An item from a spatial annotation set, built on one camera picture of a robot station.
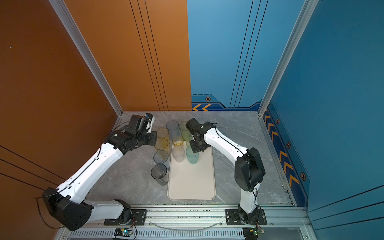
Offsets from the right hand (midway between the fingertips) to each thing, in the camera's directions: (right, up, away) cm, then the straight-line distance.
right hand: (196, 149), depth 86 cm
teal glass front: (-2, -5, -3) cm, 6 cm away
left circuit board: (-35, -38, -15) cm, 54 cm away
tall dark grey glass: (-20, -12, -5) cm, 24 cm away
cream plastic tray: (-3, -18, -2) cm, 19 cm away
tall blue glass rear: (-15, +13, +8) cm, 21 cm away
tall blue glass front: (-20, -4, -3) cm, 20 cm away
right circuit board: (+26, -38, -15) cm, 49 cm away
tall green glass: (-7, +8, +13) cm, 16 cm away
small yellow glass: (-13, +4, +12) cm, 18 cm away
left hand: (-22, +9, -8) cm, 25 cm away
